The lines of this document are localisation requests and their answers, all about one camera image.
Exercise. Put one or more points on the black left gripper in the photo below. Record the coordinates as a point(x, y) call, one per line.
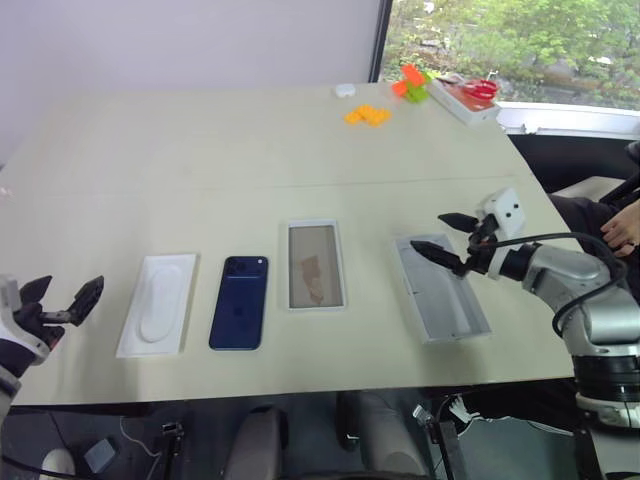
point(47, 320)

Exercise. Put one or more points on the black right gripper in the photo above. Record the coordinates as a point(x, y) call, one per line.
point(480, 255)

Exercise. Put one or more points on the phone box lid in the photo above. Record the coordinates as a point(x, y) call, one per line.
point(445, 305)

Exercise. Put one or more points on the white moulded insert tray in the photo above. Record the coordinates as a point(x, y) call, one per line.
point(157, 305)

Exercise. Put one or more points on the dark blue smartphone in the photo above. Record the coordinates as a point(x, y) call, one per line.
point(237, 310)

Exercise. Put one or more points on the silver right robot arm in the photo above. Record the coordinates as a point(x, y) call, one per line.
point(600, 310)

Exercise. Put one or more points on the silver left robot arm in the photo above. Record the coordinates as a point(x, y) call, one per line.
point(10, 357)

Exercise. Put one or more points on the white tray with brown card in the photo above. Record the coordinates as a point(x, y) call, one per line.
point(316, 265)

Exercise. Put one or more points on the person's bare hand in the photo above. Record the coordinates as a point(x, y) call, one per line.
point(625, 230)

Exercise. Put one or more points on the white tray with red scissors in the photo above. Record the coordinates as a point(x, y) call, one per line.
point(467, 112)

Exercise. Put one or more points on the person's dark trousered leg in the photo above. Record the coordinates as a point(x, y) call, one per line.
point(580, 215)

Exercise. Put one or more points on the beige seat cushion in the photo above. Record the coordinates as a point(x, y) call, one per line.
point(580, 189)

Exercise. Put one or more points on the yellow building blocks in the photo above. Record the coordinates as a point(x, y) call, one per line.
point(367, 115)

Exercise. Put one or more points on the green building block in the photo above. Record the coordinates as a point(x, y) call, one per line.
point(417, 92)

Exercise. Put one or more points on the red scissors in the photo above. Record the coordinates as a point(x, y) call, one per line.
point(482, 90)

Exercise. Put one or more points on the orange building block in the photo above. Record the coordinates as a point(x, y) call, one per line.
point(400, 88)

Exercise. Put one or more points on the white plug connector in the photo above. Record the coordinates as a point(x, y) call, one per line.
point(462, 410)
point(421, 415)

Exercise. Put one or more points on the white window sill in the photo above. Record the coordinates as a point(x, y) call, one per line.
point(575, 120)

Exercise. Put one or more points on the small black clamp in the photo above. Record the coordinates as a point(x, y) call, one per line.
point(172, 435)

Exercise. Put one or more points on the white earbuds case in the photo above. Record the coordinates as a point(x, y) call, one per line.
point(344, 90)

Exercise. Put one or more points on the black upright bar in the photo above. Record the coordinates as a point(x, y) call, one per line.
point(452, 450)

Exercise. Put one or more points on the grey rounded shape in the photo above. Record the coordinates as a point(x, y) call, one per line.
point(262, 445)
point(380, 440)

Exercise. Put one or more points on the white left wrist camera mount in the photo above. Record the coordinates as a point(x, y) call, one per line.
point(7, 295)

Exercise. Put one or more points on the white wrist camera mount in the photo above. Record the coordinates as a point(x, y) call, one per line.
point(7, 295)
point(507, 212)

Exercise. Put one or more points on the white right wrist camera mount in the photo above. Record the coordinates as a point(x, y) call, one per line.
point(507, 212)

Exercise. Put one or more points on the black window frame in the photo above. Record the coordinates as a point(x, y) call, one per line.
point(380, 40)

